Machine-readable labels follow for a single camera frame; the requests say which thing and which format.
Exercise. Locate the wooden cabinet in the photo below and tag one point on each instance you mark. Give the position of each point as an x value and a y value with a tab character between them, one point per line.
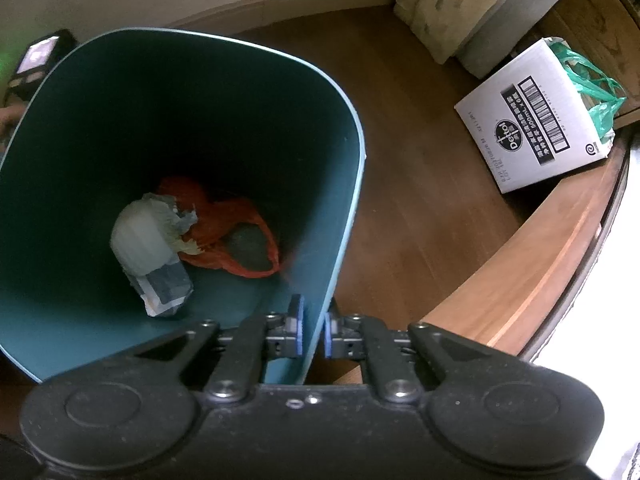
600	25

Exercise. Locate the teal plastic bin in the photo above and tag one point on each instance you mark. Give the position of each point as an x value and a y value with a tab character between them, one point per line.
200	110

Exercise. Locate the orange plastic bag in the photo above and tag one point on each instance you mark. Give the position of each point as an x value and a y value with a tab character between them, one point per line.
215	215

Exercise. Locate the white cardboard box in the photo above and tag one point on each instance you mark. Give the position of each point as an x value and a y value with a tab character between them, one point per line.
525	150

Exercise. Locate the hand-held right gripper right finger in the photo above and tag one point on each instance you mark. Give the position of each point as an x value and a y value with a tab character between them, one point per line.
330	335

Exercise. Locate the wooden bed frame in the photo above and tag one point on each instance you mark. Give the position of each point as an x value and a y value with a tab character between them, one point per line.
525	270

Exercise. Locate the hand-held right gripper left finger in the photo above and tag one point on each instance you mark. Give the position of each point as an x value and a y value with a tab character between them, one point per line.
298	325

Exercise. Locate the green plastic bag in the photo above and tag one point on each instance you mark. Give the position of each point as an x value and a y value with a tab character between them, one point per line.
600	115

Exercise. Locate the silver foil wrapper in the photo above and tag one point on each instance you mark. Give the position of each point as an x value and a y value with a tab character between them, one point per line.
165	287

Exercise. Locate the white patterned cloth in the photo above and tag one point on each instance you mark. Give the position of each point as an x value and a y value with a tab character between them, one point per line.
600	285

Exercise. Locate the crushed white paper cup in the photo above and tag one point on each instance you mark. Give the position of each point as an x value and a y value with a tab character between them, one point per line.
142	237

